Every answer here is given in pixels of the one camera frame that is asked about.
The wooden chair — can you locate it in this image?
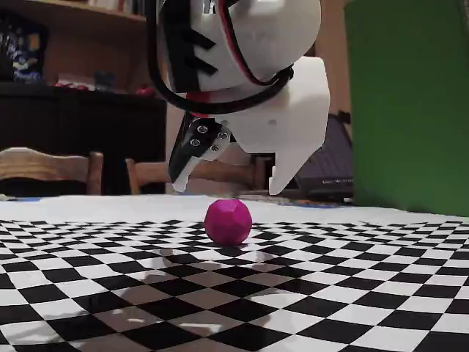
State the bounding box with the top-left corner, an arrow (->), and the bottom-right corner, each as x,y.
0,147 -> 105,196
125,157 -> 276,196

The black ribbed case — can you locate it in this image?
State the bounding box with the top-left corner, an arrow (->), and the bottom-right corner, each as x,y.
292,111 -> 355,202

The dark cabinet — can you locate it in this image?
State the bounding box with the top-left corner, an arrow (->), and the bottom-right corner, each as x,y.
0,82 -> 168,195

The green panel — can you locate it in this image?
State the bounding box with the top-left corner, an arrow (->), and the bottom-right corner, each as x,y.
344,0 -> 469,224

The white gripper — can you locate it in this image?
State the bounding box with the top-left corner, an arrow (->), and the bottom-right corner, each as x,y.
168,56 -> 330,196

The wooden bookshelf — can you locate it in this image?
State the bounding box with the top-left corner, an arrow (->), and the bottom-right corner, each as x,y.
0,0 -> 162,87

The small blue item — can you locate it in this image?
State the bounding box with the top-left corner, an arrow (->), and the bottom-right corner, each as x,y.
93,70 -> 117,92

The starry picture box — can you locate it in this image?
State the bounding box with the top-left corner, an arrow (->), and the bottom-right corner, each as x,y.
0,20 -> 49,84

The red white servo wire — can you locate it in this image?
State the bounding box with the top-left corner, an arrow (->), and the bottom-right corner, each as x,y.
219,0 -> 294,87

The wrist camera board red mount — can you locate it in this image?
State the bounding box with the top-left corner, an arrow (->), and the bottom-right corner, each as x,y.
185,91 -> 221,103

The pink faceted ball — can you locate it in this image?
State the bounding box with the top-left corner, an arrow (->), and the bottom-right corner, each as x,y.
204,198 -> 254,246

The black white checkered cloth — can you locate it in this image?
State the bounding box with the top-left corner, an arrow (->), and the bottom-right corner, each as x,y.
0,193 -> 469,352

